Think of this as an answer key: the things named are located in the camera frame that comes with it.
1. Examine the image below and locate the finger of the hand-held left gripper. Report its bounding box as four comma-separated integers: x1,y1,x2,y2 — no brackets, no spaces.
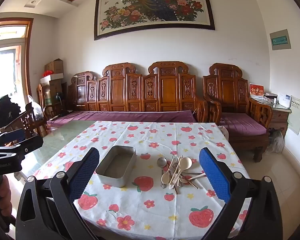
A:
0,129,25,146
0,134,44,157

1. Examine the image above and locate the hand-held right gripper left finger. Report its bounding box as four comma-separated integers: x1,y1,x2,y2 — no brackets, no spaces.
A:
15,147,100,240

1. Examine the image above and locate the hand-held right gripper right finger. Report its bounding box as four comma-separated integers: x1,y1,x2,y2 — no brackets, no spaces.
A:
199,147,283,240

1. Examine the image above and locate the rectangular metal tray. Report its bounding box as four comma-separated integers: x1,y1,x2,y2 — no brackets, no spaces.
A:
95,145,137,188

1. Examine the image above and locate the large cream plastic spoon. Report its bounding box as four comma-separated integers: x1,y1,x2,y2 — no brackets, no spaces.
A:
169,157,192,188

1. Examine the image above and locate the person's left hand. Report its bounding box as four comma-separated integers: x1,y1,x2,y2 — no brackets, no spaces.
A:
0,175,12,220

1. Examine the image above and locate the wooden dining chair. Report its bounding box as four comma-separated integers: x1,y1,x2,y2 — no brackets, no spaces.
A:
5,102,48,146

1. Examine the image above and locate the clear plastic bag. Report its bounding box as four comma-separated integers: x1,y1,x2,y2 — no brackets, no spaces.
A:
27,95,44,120

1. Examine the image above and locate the purple armchair cushion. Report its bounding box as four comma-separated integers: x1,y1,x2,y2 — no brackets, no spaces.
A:
219,112,268,137

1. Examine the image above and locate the white flat box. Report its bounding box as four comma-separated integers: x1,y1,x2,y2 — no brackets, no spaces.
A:
39,73,64,84

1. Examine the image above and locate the purple sofa cushion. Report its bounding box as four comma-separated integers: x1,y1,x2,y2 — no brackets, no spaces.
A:
47,109,197,128

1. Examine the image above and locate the grey plastic bag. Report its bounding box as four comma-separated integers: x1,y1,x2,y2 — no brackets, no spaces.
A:
267,129,284,154

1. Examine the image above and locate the strawberry print tablecloth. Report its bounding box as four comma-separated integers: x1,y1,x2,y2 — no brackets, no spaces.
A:
31,120,250,240

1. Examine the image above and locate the brown cardboard box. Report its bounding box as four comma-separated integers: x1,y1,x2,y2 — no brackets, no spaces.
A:
44,59,64,74

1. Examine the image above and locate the wooden side table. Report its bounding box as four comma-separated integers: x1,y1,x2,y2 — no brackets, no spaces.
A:
250,97,290,138

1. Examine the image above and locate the carved wooden armchair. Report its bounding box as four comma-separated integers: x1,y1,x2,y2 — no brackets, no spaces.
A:
202,63,273,163

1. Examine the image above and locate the red gift box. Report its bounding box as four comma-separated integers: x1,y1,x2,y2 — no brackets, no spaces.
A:
249,83,265,99

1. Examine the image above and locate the carved wooden sofa bench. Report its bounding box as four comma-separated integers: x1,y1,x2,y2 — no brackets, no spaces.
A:
67,61,222,124

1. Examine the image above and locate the white paper box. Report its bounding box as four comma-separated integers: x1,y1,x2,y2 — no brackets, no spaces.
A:
277,94,292,109

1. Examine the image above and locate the grey electrical panel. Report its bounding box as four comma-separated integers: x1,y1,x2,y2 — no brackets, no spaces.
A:
269,29,292,51

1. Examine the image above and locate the framed peacock painting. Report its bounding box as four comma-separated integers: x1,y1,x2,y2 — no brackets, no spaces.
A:
94,0,215,41

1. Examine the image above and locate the wooden door frame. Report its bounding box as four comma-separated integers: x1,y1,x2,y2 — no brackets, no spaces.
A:
0,17,34,100

